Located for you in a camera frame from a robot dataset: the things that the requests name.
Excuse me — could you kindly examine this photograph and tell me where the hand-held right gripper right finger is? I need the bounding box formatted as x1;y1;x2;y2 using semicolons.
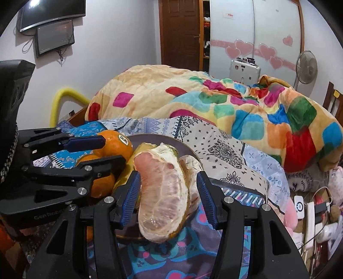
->
196;170;311;279

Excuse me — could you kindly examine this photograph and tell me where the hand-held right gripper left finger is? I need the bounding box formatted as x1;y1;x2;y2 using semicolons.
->
27;170;142;279

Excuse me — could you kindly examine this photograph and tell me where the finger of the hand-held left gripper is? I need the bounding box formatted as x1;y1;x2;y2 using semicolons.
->
18;128;107;162
21;155;126;213

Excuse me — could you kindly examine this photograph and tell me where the large orange with sticker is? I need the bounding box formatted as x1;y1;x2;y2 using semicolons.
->
95;130;134;162

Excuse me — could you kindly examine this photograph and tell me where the plain orange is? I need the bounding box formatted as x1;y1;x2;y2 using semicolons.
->
76;154;117;199

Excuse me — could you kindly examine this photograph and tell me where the peeled pomelo segment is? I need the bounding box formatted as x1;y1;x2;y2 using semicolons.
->
133;143;191;244
178;155;205;213

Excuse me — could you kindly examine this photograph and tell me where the purple round plate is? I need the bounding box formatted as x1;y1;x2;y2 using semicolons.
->
115;133;205;241

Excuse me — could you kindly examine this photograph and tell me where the patterned bedsheet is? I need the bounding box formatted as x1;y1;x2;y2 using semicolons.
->
24;117;290;279

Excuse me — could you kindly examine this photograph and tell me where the yellow foam tube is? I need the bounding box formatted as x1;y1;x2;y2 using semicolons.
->
50;88;91;127

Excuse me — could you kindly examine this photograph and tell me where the pink plush toy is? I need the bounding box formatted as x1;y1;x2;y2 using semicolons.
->
276;198;298;229

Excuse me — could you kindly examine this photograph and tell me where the colourful patchwork blanket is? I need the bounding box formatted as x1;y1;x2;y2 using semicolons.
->
84;64;343;173

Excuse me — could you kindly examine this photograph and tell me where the white round device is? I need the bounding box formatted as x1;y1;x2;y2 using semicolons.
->
293;195;306;215

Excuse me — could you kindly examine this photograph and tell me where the white power strip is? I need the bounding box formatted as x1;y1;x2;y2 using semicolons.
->
305;201;326;242

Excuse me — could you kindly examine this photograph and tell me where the white hard suitcase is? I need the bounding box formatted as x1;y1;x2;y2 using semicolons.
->
230;57;261;84

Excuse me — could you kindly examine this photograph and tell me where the brown wooden door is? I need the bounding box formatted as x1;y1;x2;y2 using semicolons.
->
159;0;202;72

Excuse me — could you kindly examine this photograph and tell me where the wooden headboard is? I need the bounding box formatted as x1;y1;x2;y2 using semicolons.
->
322;82;343;119

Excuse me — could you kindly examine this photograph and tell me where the standing electric fan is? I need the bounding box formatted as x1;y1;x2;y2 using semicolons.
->
293;50;318;91

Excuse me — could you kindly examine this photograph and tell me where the wooden wardrobe with sliding doors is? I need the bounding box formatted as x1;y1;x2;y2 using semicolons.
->
159;0;305;81

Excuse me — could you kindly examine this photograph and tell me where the braided black white cable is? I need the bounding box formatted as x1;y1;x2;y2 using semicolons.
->
0;131;18;183

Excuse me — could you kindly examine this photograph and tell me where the black hanging cable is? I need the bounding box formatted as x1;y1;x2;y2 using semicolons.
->
57;47;68;66

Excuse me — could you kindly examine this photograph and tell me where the small black wall monitor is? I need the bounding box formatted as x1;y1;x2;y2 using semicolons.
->
35;19;75;58

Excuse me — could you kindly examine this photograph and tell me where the black looped cable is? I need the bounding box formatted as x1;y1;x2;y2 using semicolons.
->
23;35;37;53

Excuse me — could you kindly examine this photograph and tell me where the white charging cable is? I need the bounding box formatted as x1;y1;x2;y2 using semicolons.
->
308;186;333;205

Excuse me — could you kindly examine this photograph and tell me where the black wall television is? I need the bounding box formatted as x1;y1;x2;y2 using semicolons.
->
17;0;86;33

